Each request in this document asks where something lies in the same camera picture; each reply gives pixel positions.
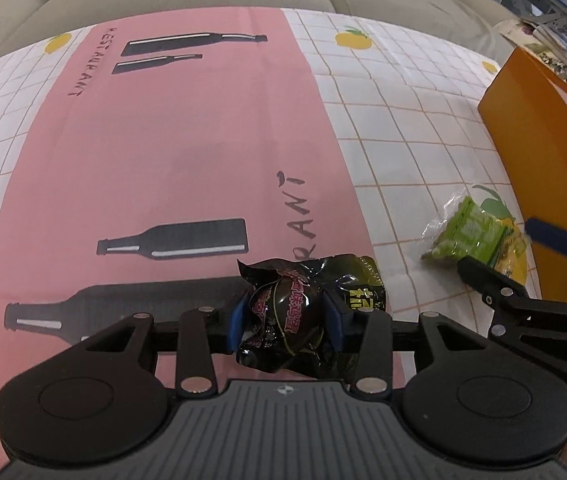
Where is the black snack packet red print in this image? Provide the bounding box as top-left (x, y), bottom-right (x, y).
top-left (234, 255), bottom-right (349, 375)

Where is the green snack packet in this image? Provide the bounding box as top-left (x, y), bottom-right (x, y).
top-left (420, 195), bottom-right (530, 281)

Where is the black snack packet yellow-green print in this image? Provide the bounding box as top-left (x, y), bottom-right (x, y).
top-left (341, 255), bottom-right (390, 313)

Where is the orange cardboard box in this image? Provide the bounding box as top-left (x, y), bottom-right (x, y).
top-left (477, 47), bottom-right (567, 307)

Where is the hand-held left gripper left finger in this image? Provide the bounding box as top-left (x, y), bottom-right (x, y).
top-left (81, 293), bottom-right (255, 397)

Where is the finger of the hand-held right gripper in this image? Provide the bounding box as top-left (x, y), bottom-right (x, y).
top-left (456, 255), bottom-right (567, 339)
top-left (525, 216), bottom-right (567, 282)

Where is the pink and white printed tablecloth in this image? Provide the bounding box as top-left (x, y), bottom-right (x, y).
top-left (0, 6), bottom-right (567, 480)

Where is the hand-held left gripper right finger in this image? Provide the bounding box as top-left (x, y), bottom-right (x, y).
top-left (320, 291), bottom-right (490, 396)

